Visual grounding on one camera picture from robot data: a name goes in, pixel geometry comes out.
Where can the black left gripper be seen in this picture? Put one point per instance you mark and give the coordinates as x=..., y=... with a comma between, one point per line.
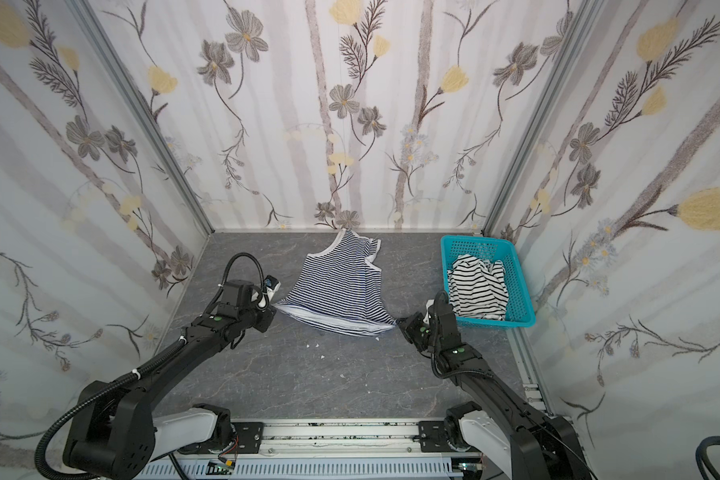
x=264, y=315

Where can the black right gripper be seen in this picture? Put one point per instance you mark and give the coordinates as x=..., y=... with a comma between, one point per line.
x=413, y=328

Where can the blue white striped tank top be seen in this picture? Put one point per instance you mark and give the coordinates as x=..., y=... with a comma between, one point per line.
x=339, y=289

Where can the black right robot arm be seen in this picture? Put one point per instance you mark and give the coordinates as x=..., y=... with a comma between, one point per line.
x=522, y=441

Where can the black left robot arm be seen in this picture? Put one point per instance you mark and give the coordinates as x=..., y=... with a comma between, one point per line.
x=112, y=431

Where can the black white striped tank top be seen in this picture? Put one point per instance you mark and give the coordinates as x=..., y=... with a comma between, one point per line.
x=477, y=288

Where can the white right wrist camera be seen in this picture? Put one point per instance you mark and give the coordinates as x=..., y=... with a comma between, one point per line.
x=428, y=311

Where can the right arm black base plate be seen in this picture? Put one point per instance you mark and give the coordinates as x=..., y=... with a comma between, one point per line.
x=433, y=437

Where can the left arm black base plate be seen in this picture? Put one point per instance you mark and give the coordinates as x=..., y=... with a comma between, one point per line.
x=247, y=438

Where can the aluminium mounting rail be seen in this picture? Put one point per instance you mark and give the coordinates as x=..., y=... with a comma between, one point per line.
x=366, y=437

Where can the white slotted cable duct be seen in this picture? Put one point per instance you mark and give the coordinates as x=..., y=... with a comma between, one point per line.
x=327, y=468

